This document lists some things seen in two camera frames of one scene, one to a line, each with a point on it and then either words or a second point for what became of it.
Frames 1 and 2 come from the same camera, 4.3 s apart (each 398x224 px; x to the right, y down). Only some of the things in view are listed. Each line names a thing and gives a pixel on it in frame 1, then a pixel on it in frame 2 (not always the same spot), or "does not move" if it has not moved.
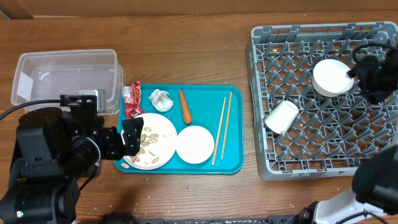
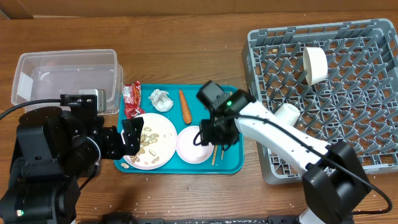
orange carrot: (186, 110) does not move
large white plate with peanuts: (158, 144) does not move
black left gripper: (131, 139) does not move
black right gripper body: (375, 85) -> (219, 132)
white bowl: (330, 78) -> (315, 63)
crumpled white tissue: (161, 101) does not move
